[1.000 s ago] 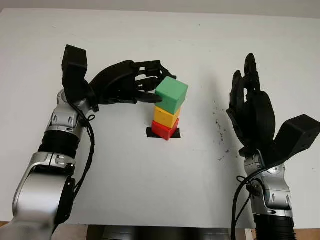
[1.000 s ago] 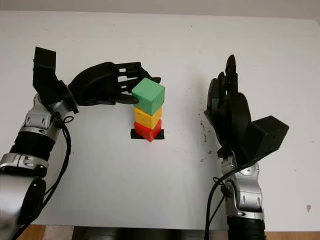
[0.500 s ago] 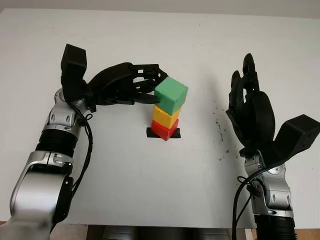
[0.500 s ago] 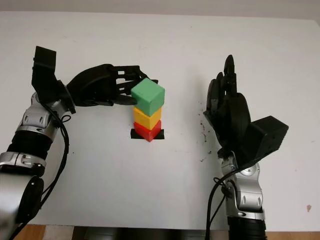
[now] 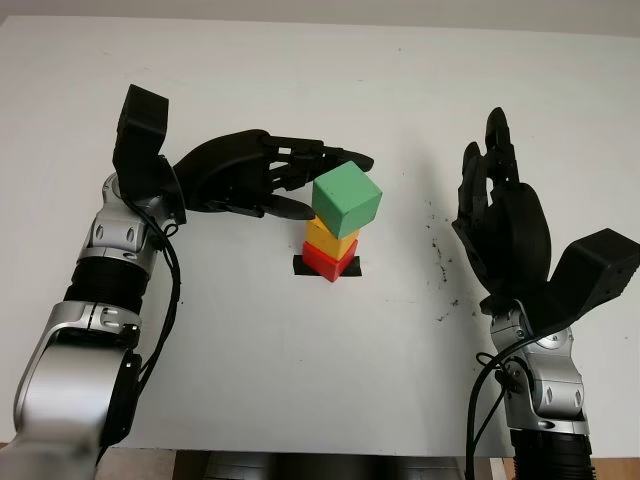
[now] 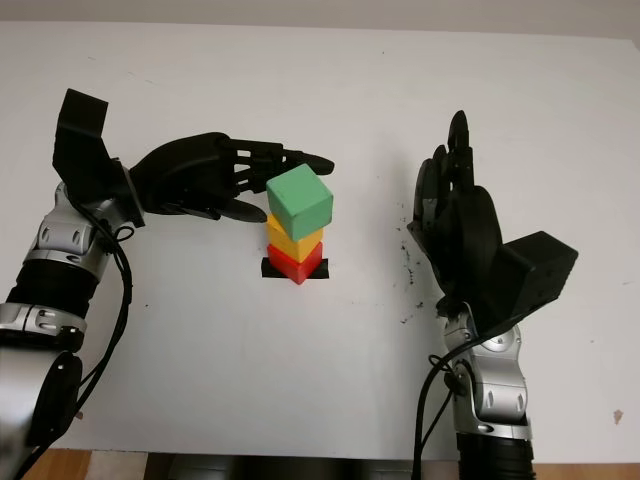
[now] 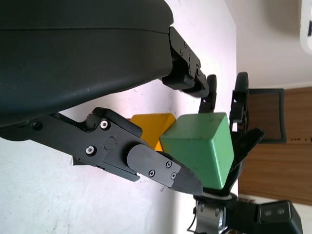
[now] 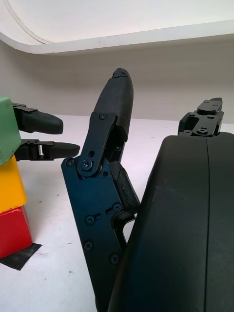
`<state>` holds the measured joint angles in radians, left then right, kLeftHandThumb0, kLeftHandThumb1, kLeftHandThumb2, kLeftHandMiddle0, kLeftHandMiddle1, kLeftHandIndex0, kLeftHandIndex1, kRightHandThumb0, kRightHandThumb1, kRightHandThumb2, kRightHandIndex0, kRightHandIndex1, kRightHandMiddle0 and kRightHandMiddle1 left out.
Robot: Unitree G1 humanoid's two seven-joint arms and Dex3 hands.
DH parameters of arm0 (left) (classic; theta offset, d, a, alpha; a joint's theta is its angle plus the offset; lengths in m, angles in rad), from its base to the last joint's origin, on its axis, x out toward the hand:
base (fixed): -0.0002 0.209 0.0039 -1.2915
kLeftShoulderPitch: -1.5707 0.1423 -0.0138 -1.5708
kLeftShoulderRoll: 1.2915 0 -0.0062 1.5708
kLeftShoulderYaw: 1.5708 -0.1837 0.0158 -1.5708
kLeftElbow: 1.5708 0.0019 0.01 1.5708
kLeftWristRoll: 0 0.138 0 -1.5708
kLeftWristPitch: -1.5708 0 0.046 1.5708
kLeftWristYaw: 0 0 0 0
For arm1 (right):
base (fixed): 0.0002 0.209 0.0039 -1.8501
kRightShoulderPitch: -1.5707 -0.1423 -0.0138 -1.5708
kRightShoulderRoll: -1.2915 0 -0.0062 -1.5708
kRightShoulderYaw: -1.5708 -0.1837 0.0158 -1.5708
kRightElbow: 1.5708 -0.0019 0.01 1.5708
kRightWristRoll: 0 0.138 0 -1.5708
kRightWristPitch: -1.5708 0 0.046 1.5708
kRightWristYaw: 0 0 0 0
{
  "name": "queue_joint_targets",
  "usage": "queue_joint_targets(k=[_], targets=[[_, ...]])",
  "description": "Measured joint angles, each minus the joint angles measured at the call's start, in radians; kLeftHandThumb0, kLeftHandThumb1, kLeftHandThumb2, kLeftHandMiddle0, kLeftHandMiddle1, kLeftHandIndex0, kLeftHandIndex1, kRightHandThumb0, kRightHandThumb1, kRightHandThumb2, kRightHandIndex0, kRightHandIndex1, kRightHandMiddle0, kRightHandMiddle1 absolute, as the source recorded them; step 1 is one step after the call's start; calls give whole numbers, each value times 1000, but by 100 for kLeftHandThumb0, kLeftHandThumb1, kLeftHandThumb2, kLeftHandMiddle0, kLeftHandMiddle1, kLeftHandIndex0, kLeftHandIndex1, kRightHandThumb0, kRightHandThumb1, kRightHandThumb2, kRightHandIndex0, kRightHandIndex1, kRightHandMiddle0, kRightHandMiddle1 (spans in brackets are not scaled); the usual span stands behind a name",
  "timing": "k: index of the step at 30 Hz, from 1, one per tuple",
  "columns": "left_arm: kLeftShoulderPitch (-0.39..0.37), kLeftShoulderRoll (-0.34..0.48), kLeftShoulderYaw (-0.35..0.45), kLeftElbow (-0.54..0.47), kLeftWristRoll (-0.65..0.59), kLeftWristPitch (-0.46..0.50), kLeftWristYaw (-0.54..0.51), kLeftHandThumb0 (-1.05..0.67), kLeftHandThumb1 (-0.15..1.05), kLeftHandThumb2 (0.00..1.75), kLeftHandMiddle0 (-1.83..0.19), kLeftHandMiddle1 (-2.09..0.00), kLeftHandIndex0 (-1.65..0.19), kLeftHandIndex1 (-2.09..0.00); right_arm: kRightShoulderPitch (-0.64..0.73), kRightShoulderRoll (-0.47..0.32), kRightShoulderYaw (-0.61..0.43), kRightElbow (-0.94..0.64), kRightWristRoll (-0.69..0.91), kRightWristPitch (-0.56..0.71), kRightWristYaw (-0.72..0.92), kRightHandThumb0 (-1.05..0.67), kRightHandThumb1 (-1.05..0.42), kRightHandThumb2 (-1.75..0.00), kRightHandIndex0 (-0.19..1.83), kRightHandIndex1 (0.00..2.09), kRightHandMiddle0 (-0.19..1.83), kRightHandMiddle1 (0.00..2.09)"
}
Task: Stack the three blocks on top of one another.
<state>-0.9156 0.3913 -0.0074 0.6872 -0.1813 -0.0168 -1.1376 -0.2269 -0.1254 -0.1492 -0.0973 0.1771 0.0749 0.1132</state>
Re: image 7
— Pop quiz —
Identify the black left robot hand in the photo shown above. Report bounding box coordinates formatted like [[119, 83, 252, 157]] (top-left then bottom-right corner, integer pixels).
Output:
[[0, 0, 217, 195]]

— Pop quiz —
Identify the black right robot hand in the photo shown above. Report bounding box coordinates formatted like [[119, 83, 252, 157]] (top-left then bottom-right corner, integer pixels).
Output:
[[202, 72, 266, 195]]

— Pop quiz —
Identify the green block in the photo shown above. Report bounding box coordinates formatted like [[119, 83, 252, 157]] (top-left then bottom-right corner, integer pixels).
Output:
[[159, 112, 235, 190]]

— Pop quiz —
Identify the yellow block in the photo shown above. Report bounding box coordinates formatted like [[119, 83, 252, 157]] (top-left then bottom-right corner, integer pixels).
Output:
[[130, 113, 176, 152]]

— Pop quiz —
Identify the black mesh office chair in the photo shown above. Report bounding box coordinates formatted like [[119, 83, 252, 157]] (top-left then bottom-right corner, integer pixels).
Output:
[[248, 88, 286, 144]]

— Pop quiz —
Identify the brown wooden cabinet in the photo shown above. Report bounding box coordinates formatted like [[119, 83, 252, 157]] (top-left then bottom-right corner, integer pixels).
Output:
[[237, 86, 312, 205]]

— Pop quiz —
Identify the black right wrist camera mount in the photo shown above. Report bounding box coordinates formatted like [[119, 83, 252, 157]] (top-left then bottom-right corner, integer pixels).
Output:
[[226, 199, 304, 234]]

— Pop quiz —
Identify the white wall appliance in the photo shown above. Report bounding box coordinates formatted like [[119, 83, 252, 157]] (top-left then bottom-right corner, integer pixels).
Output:
[[299, 0, 312, 56]]

